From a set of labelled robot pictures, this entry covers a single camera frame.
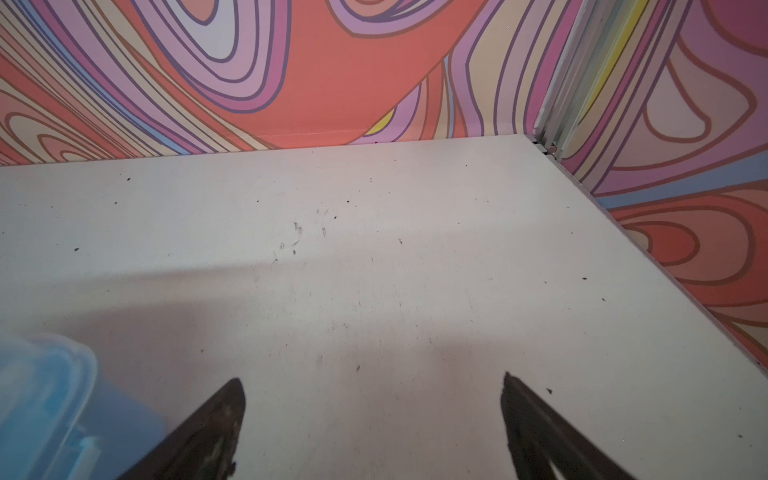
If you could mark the blue plastic tool box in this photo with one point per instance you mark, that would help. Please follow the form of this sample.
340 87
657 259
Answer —
62 419

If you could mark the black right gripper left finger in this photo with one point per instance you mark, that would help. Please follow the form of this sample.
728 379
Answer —
203 446

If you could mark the aluminium frame corner post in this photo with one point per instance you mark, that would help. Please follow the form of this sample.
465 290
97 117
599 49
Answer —
600 34

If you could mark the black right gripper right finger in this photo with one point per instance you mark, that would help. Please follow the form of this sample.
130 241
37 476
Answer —
544 445

